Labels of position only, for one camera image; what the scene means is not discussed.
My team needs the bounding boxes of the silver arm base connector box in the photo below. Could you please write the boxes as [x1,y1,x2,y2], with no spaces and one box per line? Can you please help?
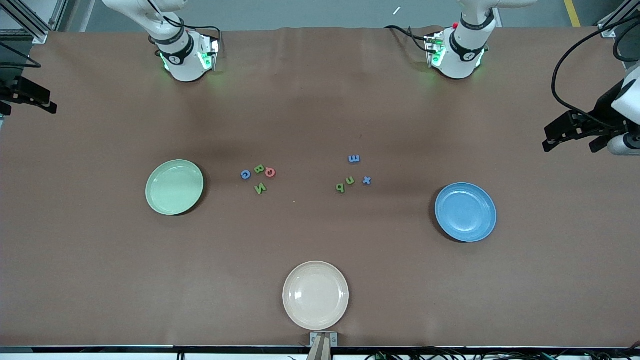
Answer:
[424,31,446,68]

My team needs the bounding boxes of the blue plate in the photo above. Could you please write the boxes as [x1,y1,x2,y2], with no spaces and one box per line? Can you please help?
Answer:
[434,182,498,243]

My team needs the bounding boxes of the light green plate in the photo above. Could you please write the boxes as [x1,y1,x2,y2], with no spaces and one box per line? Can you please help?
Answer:
[145,159,205,217]

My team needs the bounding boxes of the brown table cover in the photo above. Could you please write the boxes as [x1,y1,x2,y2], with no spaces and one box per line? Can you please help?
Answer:
[0,26,640,348]

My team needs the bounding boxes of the beige plate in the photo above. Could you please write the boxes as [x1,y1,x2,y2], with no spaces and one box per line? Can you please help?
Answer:
[282,260,350,331]

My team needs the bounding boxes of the aluminium frame profile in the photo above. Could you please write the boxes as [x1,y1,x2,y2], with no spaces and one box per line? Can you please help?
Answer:
[597,0,640,39]
[0,0,68,45]

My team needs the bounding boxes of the black arm base cable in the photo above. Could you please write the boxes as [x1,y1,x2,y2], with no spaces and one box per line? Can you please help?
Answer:
[165,15,224,51]
[384,25,431,54]

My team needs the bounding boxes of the black table edge rail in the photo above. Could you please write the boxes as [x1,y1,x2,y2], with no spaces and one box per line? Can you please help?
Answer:
[0,344,640,355]

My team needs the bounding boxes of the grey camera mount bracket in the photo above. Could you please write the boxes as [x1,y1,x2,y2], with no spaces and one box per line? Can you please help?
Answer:
[308,331,339,360]

